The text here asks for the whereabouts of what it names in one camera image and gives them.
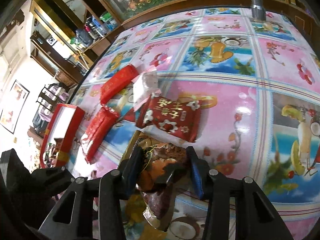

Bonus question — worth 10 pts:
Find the red cake pack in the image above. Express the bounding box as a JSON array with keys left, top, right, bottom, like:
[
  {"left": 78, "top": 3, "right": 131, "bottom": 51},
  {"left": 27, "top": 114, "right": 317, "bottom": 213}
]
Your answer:
[
  {"left": 80, "top": 106, "right": 119, "bottom": 164},
  {"left": 100, "top": 64, "right": 139, "bottom": 105}
]

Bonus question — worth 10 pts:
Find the brown snack bag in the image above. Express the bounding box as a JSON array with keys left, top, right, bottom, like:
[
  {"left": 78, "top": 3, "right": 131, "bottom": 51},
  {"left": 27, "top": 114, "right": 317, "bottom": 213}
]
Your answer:
[{"left": 123, "top": 131, "right": 189, "bottom": 231}]

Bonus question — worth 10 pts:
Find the red date snack packet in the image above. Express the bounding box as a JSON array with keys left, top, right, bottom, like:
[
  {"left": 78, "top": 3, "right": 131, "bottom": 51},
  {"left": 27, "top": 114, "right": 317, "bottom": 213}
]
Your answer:
[{"left": 136, "top": 96, "right": 202, "bottom": 142}]

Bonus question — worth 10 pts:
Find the white pink snack packet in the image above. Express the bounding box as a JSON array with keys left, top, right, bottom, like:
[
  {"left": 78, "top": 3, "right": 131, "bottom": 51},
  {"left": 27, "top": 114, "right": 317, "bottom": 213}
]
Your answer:
[{"left": 132, "top": 67, "right": 162, "bottom": 112}]

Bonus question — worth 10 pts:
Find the red gift box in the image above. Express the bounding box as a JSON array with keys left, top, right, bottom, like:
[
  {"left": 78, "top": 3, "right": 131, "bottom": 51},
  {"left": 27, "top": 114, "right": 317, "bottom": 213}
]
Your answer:
[{"left": 40, "top": 103, "right": 85, "bottom": 168}]

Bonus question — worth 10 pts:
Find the wooden chair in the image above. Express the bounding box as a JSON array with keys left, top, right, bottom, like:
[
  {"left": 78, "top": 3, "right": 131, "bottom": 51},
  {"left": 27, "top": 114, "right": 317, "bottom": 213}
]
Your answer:
[{"left": 36, "top": 86, "right": 60, "bottom": 113}]

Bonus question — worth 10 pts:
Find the colourful patterned tablecloth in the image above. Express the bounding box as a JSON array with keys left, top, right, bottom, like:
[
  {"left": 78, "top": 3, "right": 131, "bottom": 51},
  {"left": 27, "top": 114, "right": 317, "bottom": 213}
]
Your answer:
[{"left": 67, "top": 8, "right": 319, "bottom": 239}]

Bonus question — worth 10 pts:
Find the silver flashlight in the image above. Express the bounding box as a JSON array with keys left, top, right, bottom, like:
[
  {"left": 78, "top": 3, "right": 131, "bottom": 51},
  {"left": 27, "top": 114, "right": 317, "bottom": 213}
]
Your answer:
[{"left": 251, "top": 0, "right": 266, "bottom": 21}]

